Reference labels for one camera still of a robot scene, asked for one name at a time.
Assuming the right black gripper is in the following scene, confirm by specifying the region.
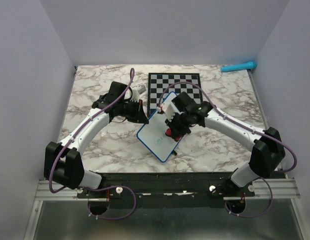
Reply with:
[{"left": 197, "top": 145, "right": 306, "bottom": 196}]
[{"left": 165, "top": 111, "right": 191, "bottom": 137}]

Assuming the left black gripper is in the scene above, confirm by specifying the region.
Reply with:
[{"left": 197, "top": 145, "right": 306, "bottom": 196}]
[{"left": 118, "top": 98, "right": 150, "bottom": 124}]

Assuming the blue framed whiteboard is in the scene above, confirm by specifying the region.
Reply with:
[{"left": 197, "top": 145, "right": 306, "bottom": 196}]
[{"left": 136, "top": 91, "right": 186, "bottom": 163}]

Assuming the black white chessboard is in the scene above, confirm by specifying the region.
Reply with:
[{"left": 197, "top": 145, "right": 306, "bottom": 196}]
[{"left": 147, "top": 72, "right": 203, "bottom": 117}]

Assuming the red bow-shaped eraser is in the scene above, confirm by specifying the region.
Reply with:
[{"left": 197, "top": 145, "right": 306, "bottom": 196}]
[{"left": 165, "top": 128, "right": 183, "bottom": 142}]

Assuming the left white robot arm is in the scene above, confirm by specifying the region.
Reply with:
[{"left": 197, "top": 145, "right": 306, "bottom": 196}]
[{"left": 43, "top": 81, "right": 149, "bottom": 198}]

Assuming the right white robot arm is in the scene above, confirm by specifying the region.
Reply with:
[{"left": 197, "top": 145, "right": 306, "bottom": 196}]
[{"left": 157, "top": 92, "right": 286, "bottom": 196}]

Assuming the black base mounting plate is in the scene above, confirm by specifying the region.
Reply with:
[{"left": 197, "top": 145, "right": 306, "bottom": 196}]
[{"left": 77, "top": 172, "right": 255, "bottom": 209}]

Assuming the blue marker pen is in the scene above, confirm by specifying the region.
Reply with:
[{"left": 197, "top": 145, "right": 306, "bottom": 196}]
[{"left": 220, "top": 61, "right": 257, "bottom": 73}]

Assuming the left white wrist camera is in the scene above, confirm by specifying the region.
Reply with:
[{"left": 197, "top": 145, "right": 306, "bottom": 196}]
[{"left": 130, "top": 85, "right": 147, "bottom": 103}]

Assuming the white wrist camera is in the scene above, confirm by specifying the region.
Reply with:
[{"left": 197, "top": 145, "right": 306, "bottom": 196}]
[
  {"left": 157, "top": 102, "right": 176, "bottom": 122},
  {"left": 130, "top": 85, "right": 147, "bottom": 103}
]

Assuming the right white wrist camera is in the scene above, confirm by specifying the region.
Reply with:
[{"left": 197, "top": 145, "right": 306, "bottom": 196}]
[{"left": 157, "top": 102, "right": 176, "bottom": 122}]

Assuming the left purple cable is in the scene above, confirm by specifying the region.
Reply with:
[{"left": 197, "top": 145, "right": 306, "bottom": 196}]
[{"left": 48, "top": 67, "right": 135, "bottom": 194}]

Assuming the purple cable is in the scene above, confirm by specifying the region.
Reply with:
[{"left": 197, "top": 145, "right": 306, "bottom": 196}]
[
  {"left": 48, "top": 67, "right": 135, "bottom": 194},
  {"left": 157, "top": 81, "right": 298, "bottom": 218}
]

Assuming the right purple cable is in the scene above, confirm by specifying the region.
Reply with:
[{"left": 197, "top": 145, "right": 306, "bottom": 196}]
[{"left": 157, "top": 81, "right": 298, "bottom": 218}]

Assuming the aluminium extrusion rail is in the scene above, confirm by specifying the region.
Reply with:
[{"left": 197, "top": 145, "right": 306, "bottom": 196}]
[{"left": 34, "top": 178, "right": 301, "bottom": 202}]

